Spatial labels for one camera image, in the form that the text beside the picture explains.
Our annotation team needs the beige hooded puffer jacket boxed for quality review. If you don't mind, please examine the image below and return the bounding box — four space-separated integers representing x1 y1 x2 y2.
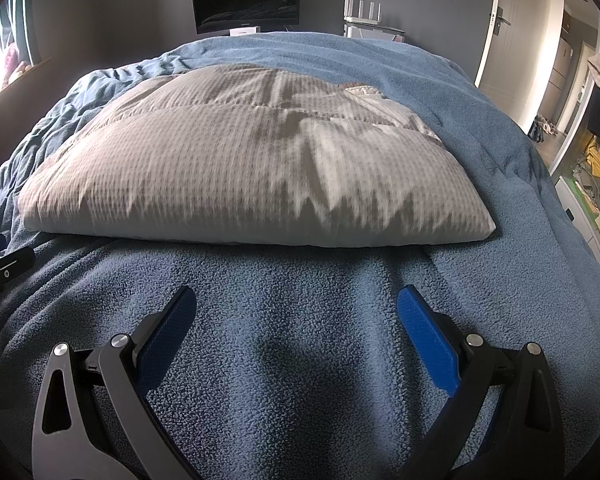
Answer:
17 64 497 247

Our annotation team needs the white door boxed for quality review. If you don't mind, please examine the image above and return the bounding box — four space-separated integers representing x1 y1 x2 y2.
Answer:
474 0 566 133

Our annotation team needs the white box under router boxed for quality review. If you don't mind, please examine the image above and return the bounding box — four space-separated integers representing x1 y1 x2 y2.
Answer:
344 24 407 44

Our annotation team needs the window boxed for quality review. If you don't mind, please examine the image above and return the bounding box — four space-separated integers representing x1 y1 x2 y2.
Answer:
0 0 38 95

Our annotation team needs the white router with antennas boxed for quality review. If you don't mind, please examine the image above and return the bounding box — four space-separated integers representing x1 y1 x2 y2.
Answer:
342 0 406 27

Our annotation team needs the pink plush toy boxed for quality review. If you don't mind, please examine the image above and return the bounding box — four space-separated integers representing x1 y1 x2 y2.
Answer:
2 42 34 82

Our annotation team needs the blue fleece blanket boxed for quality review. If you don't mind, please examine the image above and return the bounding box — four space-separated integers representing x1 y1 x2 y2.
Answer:
0 31 600 480

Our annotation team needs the pile of clothes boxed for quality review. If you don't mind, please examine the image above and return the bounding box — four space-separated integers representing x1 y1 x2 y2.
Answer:
572 130 600 226

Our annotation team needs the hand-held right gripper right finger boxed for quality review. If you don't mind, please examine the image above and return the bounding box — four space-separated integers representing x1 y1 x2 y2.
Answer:
396 285 563 480

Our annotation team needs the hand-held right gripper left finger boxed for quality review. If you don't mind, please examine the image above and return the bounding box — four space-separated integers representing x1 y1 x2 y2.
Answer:
30 286 201 480

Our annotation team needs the black monitor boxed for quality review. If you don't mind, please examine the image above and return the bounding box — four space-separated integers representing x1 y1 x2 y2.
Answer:
190 0 301 37

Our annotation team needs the metal door handle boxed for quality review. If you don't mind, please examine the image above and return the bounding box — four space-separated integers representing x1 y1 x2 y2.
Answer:
491 6 512 36

